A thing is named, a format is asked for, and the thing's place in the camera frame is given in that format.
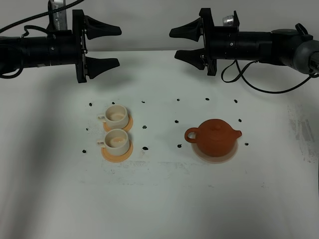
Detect near orange saucer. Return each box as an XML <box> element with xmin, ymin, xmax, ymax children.
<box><xmin>101</xmin><ymin>141</ymin><xmax>134</xmax><ymax>163</ymax></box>

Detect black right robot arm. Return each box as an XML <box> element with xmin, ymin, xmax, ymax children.
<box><xmin>169</xmin><ymin>8</ymin><xmax>319</xmax><ymax>76</ymax></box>

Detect beige round teapot coaster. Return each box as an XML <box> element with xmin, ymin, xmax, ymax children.
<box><xmin>191</xmin><ymin>143</ymin><xmax>238</xmax><ymax>164</ymax></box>

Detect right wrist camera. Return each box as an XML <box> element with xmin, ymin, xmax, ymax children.
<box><xmin>222</xmin><ymin>11</ymin><xmax>240</xmax><ymax>27</ymax></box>

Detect white teacup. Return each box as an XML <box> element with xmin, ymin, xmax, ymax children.
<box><xmin>97</xmin><ymin>104</ymin><xmax>129</xmax><ymax>129</ymax></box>
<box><xmin>97</xmin><ymin>129</ymin><xmax>130</xmax><ymax>156</ymax></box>

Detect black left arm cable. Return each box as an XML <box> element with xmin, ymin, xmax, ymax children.
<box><xmin>0</xmin><ymin>0</ymin><xmax>87</xmax><ymax>34</ymax></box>

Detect orange saucer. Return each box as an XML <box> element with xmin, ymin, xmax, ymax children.
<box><xmin>103</xmin><ymin>115</ymin><xmax>134</xmax><ymax>132</ymax></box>
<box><xmin>101</xmin><ymin>141</ymin><xmax>134</xmax><ymax>163</ymax></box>

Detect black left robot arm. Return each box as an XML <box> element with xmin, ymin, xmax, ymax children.
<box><xmin>0</xmin><ymin>9</ymin><xmax>122</xmax><ymax>83</ymax></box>

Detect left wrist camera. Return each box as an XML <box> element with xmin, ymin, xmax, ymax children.
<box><xmin>47</xmin><ymin>0</ymin><xmax>68</xmax><ymax>31</ymax></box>

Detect near white teacup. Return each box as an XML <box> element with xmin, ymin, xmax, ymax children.
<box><xmin>97</xmin><ymin>129</ymin><xmax>130</xmax><ymax>156</ymax></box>

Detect brown clay teapot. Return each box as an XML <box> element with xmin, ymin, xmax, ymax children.
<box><xmin>184</xmin><ymin>119</ymin><xmax>242</xmax><ymax>157</ymax></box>

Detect far white teacup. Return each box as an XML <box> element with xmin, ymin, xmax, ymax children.
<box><xmin>97</xmin><ymin>104</ymin><xmax>129</xmax><ymax>129</ymax></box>

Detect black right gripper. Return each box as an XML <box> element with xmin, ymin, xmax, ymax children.
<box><xmin>169</xmin><ymin>8</ymin><xmax>272</xmax><ymax>76</ymax></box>

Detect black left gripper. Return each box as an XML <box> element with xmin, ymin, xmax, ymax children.
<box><xmin>47</xmin><ymin>10</ymin><xmax>122</xmax><ymax>83</ymax></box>

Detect far orange saucer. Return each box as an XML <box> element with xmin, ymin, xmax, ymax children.
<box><xmin>103</xmin><ymin>115</ymin><xmax>134</xmax><ymax>132</ymax></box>

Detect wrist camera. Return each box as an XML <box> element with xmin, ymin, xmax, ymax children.
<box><xmin>222</xmin><ymin>11</ymin><xmax>240</xmax><ymax>27</ymax></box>
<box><xmin>47</xmin><ymin>0</ymin><xmax>68</xmax><ymax>31</ymax></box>

